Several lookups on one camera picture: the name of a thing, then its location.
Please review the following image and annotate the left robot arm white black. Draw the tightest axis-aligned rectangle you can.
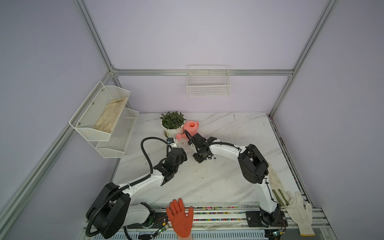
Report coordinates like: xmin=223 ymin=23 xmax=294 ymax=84
xmin=86 ymin=148 xmax=187 ymax=239

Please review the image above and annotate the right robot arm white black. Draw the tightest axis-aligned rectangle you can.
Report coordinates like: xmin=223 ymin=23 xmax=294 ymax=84
xmin=184 ymin=130 xmax=281 ymax=227

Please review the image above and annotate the pink watering can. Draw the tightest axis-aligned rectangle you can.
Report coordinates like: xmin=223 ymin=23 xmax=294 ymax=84
xmin=176 ymin=121 xmax=200 ymax=141

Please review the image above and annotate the potted green plant white pot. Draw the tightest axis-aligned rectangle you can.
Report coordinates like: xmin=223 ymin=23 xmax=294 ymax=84
xmin=161 ymin=111 xmax=186 ymax=138

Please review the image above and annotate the white lower mesh shelf bin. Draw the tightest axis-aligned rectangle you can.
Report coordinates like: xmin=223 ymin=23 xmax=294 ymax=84
xmin=95 ymin=108 xmax=139 ymax=159

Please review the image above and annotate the white mesh shelf bin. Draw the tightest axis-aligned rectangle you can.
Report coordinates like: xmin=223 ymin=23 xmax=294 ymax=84
xmin=95 ymin=108 xmax=139 ymax=159
xmin=69 ymin=82 xmax=130 ymax=142

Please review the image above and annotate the orange rubber glove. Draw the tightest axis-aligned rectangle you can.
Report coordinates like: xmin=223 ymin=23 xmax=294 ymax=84
xmin=166 ymin=198 xmax=194 ymax=240

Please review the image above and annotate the beige green work glove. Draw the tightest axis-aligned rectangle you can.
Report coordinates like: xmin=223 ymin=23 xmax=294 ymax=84
xmin=268 ymin=165 xmax=290 ymax=207

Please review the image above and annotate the white upper mesh shelf bin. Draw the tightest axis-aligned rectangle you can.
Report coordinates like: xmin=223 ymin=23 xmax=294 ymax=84
xmin=69 ymin=82 xmax=130 ymax=142

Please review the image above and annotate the white knit glove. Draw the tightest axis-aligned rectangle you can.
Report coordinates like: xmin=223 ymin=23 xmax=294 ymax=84
xmin=286 ymin=191 xmax=316 ymax=237

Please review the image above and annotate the white wire wall basket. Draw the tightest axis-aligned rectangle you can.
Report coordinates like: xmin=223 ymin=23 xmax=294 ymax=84
xmin=187 ymin=65 xmax=232 ymax=97

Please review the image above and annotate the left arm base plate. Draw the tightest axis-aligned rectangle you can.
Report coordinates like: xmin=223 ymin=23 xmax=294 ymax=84
xmin=127 ymin=213 xmax=169 ymax=229

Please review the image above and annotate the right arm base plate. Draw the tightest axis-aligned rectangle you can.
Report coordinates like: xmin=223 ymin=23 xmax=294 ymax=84
xmin=246 ymin=211 xmax=288 ymax=228

